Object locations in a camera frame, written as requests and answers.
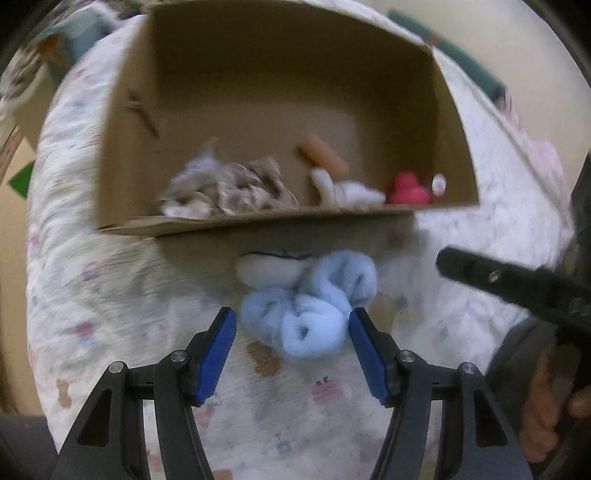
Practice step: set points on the grey-blue tulle scrunchie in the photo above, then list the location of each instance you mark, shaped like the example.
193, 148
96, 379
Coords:
198, 173

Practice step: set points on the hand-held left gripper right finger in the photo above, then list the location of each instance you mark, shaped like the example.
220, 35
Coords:
369, 355

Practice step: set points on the brown cardboard box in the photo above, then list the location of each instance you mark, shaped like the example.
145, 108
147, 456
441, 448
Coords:
277, 92

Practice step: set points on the patterned knit blanket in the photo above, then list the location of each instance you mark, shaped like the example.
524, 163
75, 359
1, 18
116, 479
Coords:
18, 81

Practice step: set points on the floral lace scrunchie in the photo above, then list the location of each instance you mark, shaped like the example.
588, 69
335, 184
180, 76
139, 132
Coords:
258, 184

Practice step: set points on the pink cloth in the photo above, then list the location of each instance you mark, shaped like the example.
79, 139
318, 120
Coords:
549, 157

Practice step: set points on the white printed bed quilt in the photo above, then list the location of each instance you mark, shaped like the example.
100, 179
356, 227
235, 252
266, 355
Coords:
115, 300

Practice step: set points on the orange sock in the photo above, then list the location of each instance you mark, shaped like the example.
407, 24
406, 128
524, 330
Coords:
323, 154

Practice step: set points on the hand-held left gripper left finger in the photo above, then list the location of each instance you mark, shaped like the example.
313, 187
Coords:
214, 355

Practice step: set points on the person's right hand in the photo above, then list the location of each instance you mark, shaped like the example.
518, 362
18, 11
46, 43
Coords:
540, 410

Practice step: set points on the light blue plush toy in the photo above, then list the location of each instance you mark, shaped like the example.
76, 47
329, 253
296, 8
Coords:
314, 318

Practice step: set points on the teal headboard cushion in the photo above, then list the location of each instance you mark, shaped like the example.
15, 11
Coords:
480, 76

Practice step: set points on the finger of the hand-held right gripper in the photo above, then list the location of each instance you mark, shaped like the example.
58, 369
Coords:
508, 281

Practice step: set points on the green floor mat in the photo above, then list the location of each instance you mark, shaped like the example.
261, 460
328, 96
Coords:
21, 181

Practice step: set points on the person's grey trouser leg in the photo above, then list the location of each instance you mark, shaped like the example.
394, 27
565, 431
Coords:
23, 445

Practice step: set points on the white plush toy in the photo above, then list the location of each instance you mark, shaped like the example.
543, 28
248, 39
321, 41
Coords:
346, 193

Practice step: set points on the pink rubber toy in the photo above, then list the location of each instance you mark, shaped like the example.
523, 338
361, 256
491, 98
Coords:
408, 189

